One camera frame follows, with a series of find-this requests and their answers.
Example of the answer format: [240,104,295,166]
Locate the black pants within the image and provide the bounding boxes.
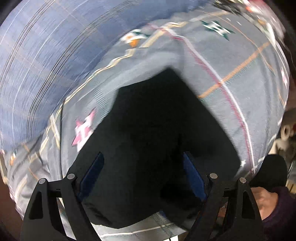
[69,68,240,228]

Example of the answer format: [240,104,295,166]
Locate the purple sleeved right forearm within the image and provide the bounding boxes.
[249,153,296,241]

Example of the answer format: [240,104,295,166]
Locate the person's right hand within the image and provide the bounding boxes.
[251,187,278,220]

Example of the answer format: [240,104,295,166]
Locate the grey patterned bed sheet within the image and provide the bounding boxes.
[1,1,290,240]

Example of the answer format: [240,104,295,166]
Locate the blue plaid rolled quilt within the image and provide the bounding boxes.
[1,0,205,151]

